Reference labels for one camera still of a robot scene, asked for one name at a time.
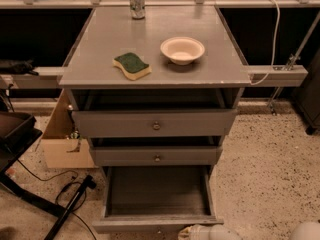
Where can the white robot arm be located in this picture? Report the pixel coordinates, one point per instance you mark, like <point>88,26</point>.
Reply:
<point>303,231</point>

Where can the grey middle drawer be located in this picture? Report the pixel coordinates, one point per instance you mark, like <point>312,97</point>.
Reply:
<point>155,156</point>

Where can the grey drawer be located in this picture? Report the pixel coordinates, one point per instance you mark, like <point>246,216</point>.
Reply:
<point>155,156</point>
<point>156,199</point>
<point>154,123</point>

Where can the black bag on rail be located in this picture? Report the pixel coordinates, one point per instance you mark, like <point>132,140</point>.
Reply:
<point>17,67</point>

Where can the metal rail frame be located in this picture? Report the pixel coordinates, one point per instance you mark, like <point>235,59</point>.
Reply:
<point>280,74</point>

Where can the cardboard box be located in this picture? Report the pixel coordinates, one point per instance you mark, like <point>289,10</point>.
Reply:
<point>60,143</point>

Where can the green yellow sponge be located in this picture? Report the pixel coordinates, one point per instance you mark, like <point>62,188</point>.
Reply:
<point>132,66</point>

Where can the black chair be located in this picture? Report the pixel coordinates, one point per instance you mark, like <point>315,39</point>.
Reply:
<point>17,135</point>

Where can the grey top drawer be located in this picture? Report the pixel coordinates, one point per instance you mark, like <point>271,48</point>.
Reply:
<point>154,123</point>

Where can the grey bottom drawer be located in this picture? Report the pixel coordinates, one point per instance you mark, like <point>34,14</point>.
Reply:
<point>156,199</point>

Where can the dark cabinet at right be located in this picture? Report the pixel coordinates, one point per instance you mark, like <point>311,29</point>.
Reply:
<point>307,96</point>

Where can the silver soda can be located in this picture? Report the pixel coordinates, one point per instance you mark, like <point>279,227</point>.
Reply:
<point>137,9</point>

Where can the white paper bowl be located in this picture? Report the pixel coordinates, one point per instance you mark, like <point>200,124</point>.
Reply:
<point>182,50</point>

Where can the grey wooden drawer cabinet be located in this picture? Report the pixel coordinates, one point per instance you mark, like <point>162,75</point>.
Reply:
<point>157,91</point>

